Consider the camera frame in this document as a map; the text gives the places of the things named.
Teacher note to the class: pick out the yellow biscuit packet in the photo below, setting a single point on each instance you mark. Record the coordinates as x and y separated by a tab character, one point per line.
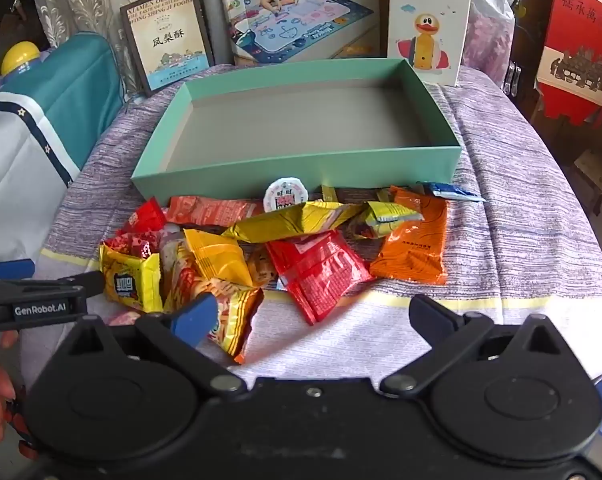
131	280

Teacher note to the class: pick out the purple striped cloth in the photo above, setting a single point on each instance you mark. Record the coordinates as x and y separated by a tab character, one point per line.
521	210

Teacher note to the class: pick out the red gift box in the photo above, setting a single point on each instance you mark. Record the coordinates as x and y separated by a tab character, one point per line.
581	20

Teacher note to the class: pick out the yellow ball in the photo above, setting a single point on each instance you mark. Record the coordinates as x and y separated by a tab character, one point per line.
18	55

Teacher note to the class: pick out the orange stick snack packet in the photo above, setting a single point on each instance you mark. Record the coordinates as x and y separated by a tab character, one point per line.
231	310

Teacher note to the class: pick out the play mat toy box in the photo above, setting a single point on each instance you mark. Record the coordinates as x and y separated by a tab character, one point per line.
301	20

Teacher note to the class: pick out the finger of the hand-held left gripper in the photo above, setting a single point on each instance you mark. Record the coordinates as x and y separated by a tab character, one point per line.
11	268

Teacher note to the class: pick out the large orange snack packet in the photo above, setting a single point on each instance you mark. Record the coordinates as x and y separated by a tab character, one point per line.
413	250

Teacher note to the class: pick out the person's left hand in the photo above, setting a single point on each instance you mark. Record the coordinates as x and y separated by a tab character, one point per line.
1	385

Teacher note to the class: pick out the pink snack packet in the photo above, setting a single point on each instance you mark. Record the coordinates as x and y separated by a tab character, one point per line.
126	317

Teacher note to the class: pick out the red printed snack packet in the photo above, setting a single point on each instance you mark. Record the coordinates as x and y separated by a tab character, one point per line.
318	270

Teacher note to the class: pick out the small red snack packet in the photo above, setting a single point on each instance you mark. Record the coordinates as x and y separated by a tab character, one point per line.
146	216

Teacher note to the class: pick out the brown snack packet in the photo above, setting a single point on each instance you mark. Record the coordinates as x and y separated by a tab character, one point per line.
356	196

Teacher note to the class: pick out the yellow-green snack packet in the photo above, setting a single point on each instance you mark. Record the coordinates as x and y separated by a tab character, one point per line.
388	212

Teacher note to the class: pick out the mint green cardboard box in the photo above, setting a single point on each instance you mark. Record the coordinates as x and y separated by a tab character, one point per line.
301	170

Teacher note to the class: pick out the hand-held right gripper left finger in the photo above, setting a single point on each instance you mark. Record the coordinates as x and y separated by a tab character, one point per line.
196	317

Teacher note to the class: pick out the brown framed pastry box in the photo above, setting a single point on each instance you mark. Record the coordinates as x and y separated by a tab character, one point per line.
171	45

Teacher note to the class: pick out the long orange-red snack packet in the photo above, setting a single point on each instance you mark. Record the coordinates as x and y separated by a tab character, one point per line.
206	208

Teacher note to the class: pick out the round white jelly cup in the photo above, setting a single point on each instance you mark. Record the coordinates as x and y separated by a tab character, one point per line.
284	194

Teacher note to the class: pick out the white duck toy box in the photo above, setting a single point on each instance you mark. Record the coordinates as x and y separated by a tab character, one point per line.
426	35

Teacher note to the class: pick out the gold yellow snack packet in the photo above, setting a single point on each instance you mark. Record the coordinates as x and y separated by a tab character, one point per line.
291	222

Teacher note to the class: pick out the blue and white snack packet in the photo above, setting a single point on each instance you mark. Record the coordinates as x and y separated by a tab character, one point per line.
451	191

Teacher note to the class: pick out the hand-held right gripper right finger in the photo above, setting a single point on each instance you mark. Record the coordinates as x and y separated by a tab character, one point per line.
428	317

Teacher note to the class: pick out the red crinkly foil packet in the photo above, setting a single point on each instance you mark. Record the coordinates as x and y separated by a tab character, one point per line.
131	247

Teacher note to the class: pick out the white plastic bag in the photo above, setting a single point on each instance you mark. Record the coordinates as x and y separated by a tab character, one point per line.
491	15

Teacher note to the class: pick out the yellow-orange snack packet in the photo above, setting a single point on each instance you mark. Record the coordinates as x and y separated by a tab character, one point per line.
216	257

